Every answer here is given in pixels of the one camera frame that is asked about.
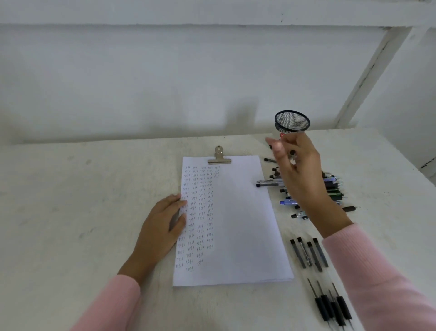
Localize clear pen barrel black cap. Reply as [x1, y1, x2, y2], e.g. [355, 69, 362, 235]
[312, 238, 329, 268]
[290, 239, 307, 269]
[306, 241, 323, 273]
[297, 237, 313, 267]

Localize black mesh pen cup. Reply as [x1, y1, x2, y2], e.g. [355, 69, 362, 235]
[274, 110, 311, 135]

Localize white diagonal wooden beam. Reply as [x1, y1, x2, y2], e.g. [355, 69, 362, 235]
[334, 27, 413, 129]

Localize pile of assorted pens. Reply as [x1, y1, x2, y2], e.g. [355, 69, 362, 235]
[256, 145, 358, 220]

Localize white paper stack tally marks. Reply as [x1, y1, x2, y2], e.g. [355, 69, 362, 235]
[172, 155, 295, 287]

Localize person's left hand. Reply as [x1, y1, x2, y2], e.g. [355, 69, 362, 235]
[117, 193, 188, 285]

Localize silver metal bulldog clip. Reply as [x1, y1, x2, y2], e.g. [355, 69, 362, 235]
[208, 145, 232, 165]

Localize clear ballpoint pen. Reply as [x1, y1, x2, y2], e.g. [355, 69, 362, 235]
[280, 133, 300, 170]

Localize person's right forearm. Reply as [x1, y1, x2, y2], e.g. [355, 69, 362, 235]
[322, 222, 436, 331]

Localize person's left forearm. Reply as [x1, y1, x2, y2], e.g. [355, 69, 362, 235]
[70, 273, 142, 331]

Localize person's right hand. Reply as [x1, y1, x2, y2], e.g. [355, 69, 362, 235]
[265, 131, 353, 239]

